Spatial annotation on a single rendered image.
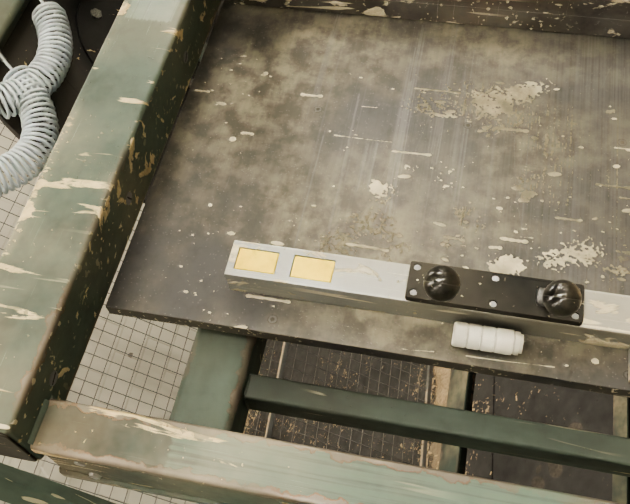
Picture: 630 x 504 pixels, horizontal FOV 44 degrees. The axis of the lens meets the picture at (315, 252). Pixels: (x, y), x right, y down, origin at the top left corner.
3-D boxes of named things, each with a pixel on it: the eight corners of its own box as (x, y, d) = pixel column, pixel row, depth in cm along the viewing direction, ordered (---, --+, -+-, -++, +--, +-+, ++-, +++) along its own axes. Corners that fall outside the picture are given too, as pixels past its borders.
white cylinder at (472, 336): (450, 350, 91) (519, 361, 90) (452, 339, 89) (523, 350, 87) (453, 327, 93) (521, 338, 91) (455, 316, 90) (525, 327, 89)
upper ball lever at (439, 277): (456, 301, 91) (458, 305, 78) (423, 296, 92) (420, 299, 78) (460, 269, 91) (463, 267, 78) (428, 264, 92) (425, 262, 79)
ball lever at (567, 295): (561, 317, 89) (582, 320, 76) (527, 312, 90) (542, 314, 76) (566, 284, 89) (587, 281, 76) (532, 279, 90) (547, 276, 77)
